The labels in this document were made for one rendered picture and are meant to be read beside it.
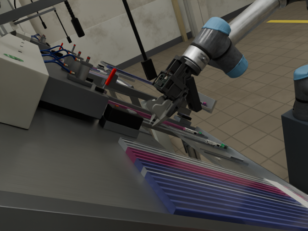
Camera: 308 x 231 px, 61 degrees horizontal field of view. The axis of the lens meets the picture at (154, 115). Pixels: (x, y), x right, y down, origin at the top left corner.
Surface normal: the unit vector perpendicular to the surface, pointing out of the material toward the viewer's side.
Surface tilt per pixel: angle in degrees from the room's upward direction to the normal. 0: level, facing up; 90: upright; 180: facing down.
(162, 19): 90
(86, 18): 90
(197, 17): 90
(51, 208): 47
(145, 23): 90
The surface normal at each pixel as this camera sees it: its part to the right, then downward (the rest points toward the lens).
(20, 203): 0.40, -0.91
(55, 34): 0.40, 0.32
